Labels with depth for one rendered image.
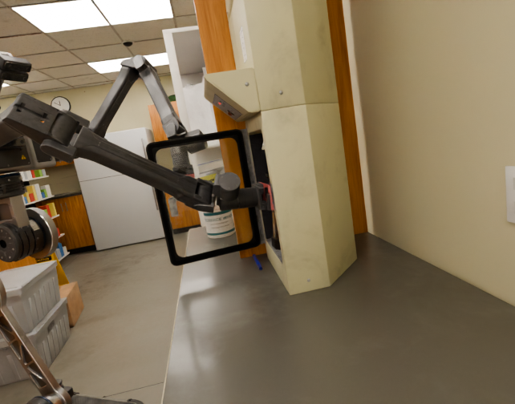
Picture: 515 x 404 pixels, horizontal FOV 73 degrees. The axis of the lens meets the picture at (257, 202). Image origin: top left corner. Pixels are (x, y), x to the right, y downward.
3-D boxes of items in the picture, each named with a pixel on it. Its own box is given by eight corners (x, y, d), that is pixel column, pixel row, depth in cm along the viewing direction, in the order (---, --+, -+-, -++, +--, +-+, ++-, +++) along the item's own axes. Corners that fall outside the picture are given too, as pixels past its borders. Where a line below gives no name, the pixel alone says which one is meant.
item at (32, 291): (68, 296, 290) (58, 258, 284) (34, 333, 231) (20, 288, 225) (15, 307, 285) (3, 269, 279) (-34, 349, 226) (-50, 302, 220)
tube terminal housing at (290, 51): (334, 243, 125) (305, 14, 111) (380, 275, 93) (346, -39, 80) (267, 257, 122) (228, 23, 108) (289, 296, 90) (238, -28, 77)
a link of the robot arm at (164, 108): (147, 77, 147) (129, 60, 137) (157, 69, 146) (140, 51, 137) (180, 150, 127) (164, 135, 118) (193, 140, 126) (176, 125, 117)
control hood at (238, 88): (244, 121, 114) (239, 89, 112) (261, 111, 82) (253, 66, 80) (209, 127, 112) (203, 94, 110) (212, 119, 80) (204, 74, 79)
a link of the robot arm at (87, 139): (56, 118, 85) (38, 152, 79) (61, 104, 81) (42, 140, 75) (208, 188, 105) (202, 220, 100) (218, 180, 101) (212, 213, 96)
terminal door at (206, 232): (261, 245, 119) (241, 127, 112) (172, 267, 113) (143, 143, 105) (261, 244, 120) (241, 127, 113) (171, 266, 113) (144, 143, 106)
